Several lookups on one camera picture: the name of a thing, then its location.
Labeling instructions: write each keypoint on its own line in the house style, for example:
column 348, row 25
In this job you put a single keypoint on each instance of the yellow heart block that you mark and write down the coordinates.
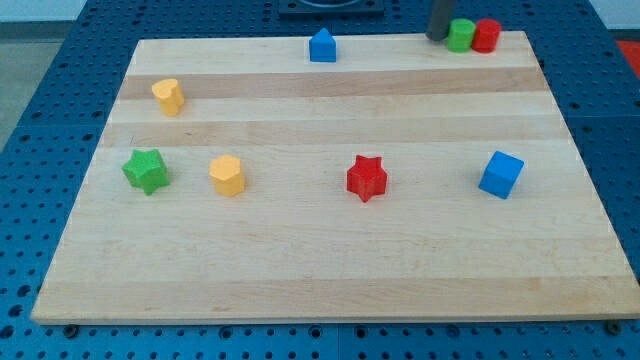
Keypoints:
column 169, row 96

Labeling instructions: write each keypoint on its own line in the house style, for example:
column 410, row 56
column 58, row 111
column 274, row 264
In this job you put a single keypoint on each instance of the red star block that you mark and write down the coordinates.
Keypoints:
column 367, row 178

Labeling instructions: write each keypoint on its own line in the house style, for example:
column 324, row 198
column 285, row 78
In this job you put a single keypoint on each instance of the wooden board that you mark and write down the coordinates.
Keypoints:
column 296, row 245

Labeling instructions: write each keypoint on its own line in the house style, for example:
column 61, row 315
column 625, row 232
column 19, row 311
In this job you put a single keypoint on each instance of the yellow hexagon block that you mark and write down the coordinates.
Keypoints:
column 227, row 175

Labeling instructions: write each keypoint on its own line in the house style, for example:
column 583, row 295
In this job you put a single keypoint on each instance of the blue pentagon block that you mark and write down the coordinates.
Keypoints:
column 322, row 47

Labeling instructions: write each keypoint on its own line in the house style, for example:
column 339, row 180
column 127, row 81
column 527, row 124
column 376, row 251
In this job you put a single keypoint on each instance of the green star block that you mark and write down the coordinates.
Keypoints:
column 146, row 170

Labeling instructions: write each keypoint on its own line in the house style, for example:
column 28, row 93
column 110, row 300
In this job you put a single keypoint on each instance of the blue cube block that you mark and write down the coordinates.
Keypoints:
column 501, row 174

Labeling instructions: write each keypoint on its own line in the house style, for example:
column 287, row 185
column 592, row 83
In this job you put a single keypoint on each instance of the green cylinder block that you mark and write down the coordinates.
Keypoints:
column 461, row 35

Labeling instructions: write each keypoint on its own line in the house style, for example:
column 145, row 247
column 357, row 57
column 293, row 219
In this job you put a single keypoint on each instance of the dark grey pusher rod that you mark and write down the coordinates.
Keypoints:
column 441, row 13

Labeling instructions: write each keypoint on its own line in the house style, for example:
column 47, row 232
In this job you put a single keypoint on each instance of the red cylinder block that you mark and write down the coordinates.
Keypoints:
column 486, row 35

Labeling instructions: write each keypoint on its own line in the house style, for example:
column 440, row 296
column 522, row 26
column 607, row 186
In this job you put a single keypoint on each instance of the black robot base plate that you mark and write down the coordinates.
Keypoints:
column 296, row 8

